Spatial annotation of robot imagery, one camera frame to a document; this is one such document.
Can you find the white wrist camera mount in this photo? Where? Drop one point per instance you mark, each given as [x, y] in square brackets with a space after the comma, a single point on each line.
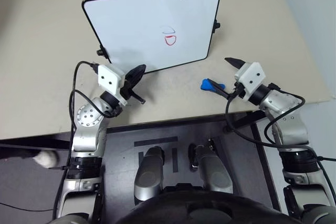
[109, 77]
[250, 75]

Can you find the black floor platform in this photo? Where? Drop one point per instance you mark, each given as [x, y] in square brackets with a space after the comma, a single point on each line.
[118, 161]

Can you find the white crumpled cloth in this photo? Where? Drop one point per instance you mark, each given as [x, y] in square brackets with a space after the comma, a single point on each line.
[46, 159]

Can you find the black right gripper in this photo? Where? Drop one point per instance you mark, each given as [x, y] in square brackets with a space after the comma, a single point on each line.
[239, 90]

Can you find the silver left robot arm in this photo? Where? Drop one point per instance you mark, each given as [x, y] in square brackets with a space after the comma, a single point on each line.
[86, 134]

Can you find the silver robot leg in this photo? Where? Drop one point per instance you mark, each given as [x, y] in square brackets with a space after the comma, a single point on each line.
[148, 174]
[216, 174]

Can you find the silver left robot leg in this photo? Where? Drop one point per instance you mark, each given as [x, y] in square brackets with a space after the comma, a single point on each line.
[148, 174]

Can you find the black-framed whiteboard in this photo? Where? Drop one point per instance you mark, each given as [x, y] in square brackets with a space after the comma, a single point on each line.
[147, 19]

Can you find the dark robot torso housing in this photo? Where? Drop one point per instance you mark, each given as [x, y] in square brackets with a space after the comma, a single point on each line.
[197, 208]

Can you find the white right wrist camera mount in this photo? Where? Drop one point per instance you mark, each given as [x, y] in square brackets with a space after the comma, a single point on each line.
[250, 75]

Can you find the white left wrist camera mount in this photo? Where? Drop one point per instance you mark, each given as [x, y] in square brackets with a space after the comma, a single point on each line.
[109, 77]

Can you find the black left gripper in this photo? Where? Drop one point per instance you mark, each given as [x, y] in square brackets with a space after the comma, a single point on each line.
[126, 90]

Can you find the silver right robot leg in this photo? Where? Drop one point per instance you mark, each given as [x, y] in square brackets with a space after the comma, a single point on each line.
[216, 174]

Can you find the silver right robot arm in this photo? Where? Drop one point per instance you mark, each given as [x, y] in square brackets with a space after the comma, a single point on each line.
[294, 127]

